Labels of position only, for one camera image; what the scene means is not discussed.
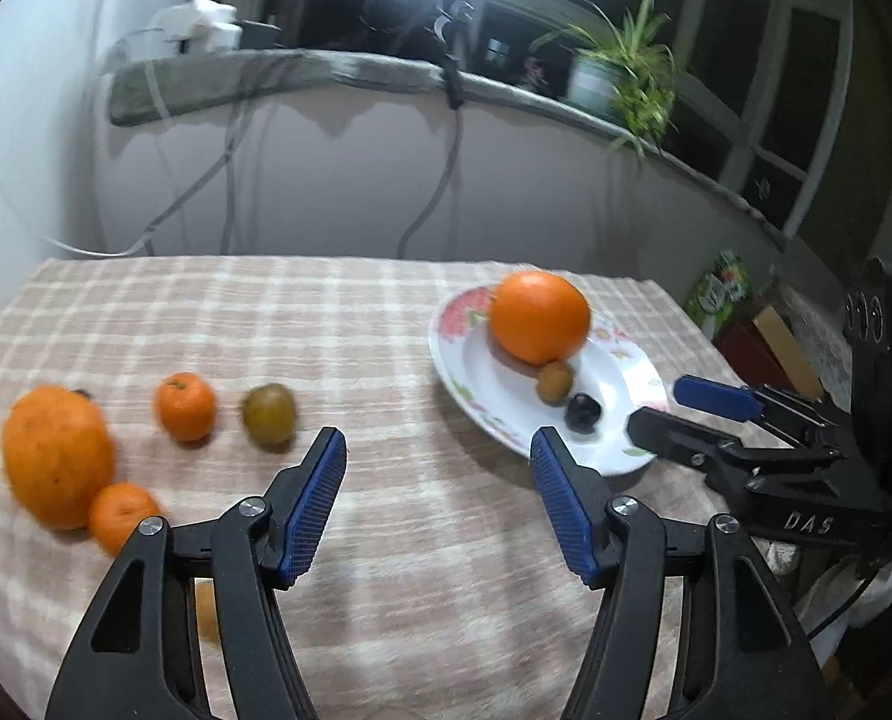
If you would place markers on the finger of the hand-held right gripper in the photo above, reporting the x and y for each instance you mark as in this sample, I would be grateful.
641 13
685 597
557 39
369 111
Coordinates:
716 395
671 431

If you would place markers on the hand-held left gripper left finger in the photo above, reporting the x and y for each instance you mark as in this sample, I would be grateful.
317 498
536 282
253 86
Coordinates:
315 510

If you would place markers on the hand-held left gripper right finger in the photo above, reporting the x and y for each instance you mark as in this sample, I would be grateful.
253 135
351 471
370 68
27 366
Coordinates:
562 502

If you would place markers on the green kiwi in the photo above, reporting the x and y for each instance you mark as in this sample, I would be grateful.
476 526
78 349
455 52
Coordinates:
268 414

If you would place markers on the floral white plate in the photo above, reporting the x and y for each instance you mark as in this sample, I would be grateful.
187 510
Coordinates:
506 382

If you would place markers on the tangerine with stem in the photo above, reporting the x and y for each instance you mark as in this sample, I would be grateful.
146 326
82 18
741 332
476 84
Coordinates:
185 409

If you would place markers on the small tangerine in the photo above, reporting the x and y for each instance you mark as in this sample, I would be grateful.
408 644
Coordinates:
207 615
119 514

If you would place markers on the oval large orange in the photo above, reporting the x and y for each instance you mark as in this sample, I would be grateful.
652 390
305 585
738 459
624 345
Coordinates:
56 457

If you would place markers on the person's right hand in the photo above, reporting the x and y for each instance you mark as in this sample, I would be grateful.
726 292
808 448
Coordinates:
866 592

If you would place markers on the red box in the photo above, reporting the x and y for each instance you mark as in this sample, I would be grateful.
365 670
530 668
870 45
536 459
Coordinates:
746 360

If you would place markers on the brown cardboard box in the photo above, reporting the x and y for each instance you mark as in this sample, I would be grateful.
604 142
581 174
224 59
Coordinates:
787 349

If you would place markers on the dark plum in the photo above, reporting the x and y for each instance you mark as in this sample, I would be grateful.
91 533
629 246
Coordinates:
584 412

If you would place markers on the green carton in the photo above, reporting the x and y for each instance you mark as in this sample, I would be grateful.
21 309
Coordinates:
716 292

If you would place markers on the small brown kiwi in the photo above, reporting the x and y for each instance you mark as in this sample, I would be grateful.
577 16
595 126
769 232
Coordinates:
553 381

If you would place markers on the round large orange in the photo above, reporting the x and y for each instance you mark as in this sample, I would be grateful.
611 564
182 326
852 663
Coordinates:
540 315

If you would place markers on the checked beige tablecloth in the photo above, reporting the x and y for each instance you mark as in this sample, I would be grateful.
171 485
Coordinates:
386 330

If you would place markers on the potted spider plant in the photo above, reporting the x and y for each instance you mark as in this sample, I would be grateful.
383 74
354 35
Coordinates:
596 82

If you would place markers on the grey windowsill cloth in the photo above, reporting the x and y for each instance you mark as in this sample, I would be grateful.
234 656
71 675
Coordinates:
281 71

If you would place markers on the black lamp stand clamp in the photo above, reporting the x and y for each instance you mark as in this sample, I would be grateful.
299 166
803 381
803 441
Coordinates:
452 37

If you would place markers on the black box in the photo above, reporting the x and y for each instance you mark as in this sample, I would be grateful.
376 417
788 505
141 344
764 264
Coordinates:
260 34

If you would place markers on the white power strip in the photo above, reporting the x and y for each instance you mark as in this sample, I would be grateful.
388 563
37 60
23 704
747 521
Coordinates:
202 26

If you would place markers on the white window frame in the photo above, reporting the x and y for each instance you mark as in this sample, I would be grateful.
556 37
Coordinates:
742 90

